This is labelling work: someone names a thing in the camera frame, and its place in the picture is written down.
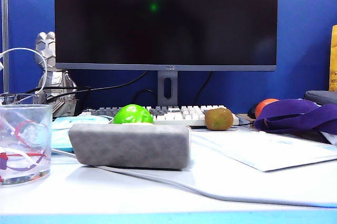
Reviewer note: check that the grey felt glasses case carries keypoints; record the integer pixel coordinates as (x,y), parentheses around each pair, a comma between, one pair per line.
(129,145)

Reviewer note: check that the grey monitor stand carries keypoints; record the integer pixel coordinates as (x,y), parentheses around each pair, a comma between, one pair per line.
(161,87)

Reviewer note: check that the white grey keyboard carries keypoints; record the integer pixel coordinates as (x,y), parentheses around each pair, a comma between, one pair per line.
(184,116)

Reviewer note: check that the green apple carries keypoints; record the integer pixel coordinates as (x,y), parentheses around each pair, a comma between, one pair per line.
(131,114)

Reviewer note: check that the brown kiwi fruit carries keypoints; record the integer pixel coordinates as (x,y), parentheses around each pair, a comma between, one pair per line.
(218,120)

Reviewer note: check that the black computer monitor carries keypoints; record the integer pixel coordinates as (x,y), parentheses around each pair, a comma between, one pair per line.
(163,29)

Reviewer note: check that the black computer mouse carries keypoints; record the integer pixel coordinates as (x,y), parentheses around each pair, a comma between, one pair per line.
(252,112)

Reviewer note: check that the orange fruit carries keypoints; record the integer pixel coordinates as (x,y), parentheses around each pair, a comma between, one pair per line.
(263,104)

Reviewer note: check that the white blue plastic sleeve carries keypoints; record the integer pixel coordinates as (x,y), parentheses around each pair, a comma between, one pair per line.
(263,150)

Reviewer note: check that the purple cloth bag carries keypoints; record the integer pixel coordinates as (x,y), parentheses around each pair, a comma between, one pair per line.
(289,108)

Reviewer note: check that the silver robot figurine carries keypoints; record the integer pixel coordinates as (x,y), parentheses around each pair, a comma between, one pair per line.
(47,47)

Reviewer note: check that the clear plastic box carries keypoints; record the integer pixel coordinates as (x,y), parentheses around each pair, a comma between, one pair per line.
(37,99)

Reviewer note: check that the clear glass cup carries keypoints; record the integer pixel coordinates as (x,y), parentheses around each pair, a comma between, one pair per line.
(25,142)

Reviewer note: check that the grey fabric pouch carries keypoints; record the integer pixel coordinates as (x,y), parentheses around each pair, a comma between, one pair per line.
(321,96)

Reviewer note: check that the yellow paper bag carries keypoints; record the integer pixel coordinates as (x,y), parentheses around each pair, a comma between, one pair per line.
(333,60)

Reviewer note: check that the grey metal partition post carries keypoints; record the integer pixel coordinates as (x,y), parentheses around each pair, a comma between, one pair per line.
(4,37)

